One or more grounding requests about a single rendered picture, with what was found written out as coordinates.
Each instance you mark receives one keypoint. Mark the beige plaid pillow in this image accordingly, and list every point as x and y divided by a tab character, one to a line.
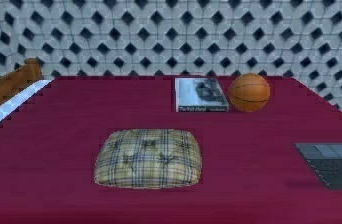
148	158

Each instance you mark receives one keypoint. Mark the grey picture book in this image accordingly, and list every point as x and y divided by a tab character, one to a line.
197	93

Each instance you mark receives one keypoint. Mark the orange basketball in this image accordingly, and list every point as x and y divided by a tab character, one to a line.
249	92

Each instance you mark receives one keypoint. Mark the grey open laptop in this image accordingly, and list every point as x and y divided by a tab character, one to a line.
335	163

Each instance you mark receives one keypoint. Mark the red bed with wooden frame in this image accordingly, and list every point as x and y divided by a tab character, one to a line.
62	160

